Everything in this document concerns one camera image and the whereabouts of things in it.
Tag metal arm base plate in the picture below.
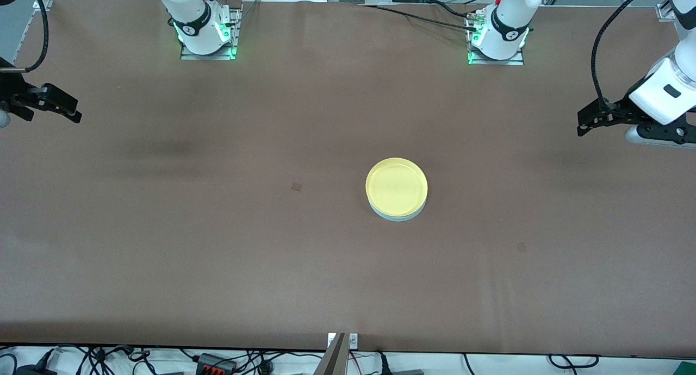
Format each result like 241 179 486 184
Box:
181 0 243 61
466 8 526 66

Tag pale green ceramic plate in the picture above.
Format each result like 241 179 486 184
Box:
368 193 428 223

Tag yellow ceramic plate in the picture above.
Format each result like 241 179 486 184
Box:
365 158 428 218

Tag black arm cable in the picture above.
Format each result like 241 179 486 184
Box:
24 0 50 73
591 0 654 107

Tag brown table mat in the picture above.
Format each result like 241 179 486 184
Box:
0 0 696 359

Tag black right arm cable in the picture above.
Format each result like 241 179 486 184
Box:
24 0 50 73

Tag short black table cable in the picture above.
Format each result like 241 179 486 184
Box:
427 0 475 19

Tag black box orange connectors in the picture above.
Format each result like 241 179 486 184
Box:
196 353 238 375

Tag long black table cable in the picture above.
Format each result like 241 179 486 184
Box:
361 3 480 32

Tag brown camera mount bar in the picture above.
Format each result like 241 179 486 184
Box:
314 333 349 375

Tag tangled black cable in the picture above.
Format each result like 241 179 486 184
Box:
52 345 159 375

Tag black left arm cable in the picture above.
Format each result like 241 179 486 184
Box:
591 0 654 107

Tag looped black cable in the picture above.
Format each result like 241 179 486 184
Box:
548 354 600 370

